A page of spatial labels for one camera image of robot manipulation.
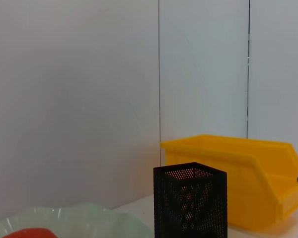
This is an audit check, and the pale green glass fruit plate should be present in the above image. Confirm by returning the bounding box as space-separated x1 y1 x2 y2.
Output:
0 202 154 238

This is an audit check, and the yellow plastic storage bin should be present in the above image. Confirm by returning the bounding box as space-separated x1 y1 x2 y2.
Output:
160 134 298 235

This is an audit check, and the red-orange fruit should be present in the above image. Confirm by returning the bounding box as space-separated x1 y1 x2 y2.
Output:
1 228 59 238

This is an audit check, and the black mesh pen holder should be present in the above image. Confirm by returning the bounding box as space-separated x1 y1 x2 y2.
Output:
153 162 228 238

